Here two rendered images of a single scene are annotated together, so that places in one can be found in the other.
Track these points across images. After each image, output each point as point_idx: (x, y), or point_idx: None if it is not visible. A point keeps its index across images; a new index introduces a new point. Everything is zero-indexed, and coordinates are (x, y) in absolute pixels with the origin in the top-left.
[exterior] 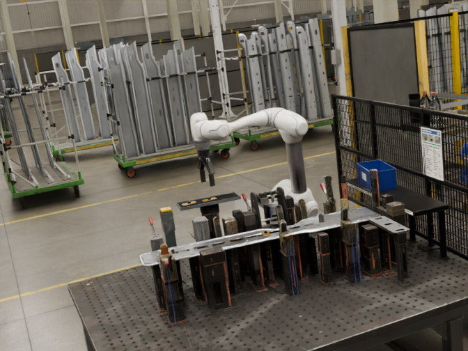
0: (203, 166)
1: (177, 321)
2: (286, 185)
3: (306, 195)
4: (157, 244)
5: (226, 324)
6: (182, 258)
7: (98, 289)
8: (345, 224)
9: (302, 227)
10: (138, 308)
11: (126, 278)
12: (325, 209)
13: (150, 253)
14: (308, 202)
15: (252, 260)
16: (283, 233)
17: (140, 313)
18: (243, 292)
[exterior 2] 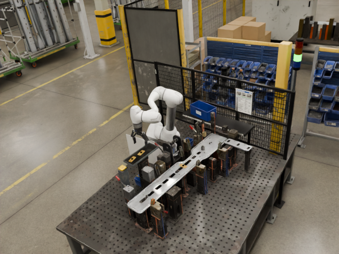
0: (135, 135)
1: (165, 235)
2: (158, 125)
3: (175, 130)
4: (131, 193)
5: (191, 226)
6: (157, 199)
7: (83, 224)
8: (223, 151)
9: (198, 156)
10: (128, 231)
11: (94, 209)
12: (195, 139)
13: (132, 200)
14: (176, 133)
15: (179, 182)
16: (200, 167)
17: (133, 236)
18: None
